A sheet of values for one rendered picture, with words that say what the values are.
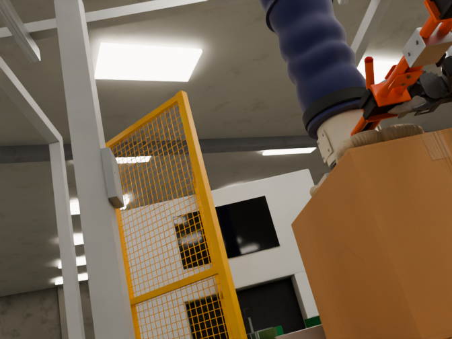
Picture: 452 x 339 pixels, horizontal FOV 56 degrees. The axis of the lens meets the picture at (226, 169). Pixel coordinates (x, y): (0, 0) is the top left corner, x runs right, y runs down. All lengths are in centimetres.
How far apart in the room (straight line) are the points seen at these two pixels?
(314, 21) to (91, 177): 151
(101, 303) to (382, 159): 164
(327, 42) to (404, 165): 55
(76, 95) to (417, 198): 214
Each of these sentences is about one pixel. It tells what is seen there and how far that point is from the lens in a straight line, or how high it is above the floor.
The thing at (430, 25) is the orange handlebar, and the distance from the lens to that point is 90.
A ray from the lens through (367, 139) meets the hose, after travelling 112.
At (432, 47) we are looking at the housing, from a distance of 92.
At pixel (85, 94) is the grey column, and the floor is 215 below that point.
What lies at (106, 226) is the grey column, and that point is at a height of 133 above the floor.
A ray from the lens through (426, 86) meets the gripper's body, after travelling 114.
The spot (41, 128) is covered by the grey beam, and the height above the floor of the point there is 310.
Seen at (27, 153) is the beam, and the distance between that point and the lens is 691.
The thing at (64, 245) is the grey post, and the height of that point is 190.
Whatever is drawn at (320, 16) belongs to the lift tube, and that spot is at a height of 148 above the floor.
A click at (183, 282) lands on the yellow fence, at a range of 246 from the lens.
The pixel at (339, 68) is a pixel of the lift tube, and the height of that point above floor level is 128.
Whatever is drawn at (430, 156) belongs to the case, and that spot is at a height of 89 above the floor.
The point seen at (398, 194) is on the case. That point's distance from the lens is 94.
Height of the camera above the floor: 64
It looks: 21 degrees up
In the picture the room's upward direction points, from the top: 15 degrees counter-clockwise
